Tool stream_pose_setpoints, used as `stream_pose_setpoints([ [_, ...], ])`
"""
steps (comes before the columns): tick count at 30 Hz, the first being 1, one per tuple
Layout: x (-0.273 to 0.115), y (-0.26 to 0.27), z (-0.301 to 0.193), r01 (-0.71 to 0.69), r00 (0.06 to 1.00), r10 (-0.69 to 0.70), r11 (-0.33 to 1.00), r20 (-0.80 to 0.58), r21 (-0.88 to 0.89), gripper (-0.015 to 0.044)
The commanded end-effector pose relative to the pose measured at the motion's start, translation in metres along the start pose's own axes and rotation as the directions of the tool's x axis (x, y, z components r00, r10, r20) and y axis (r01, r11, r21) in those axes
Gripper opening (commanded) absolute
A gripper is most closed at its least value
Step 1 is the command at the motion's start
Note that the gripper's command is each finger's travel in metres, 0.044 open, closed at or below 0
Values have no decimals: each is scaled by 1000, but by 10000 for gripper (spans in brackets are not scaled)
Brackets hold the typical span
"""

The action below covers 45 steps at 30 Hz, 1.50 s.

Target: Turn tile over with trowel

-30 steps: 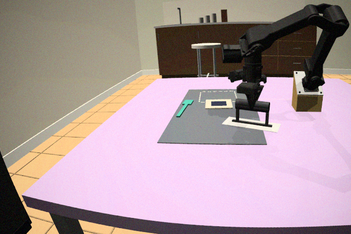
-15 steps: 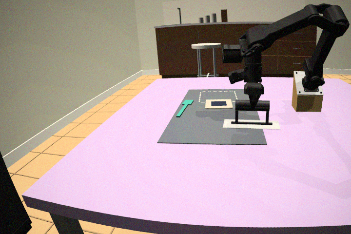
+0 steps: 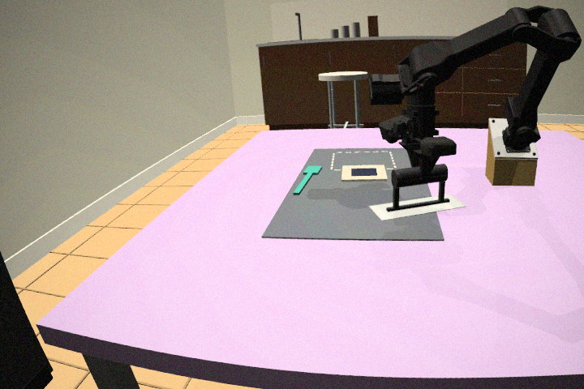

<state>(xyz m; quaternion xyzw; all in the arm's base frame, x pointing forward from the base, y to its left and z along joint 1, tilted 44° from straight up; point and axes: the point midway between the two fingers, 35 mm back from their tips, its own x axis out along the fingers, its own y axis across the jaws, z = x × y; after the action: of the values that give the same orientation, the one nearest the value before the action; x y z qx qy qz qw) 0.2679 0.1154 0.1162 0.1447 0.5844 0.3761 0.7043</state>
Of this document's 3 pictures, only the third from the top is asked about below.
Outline cream square tile with dark blue centre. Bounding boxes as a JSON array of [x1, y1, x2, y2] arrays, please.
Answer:
[[342, 165, 387, 182]]

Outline teal flat trowel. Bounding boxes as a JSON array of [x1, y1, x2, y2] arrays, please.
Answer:
[[294, 166, 322, 195]]

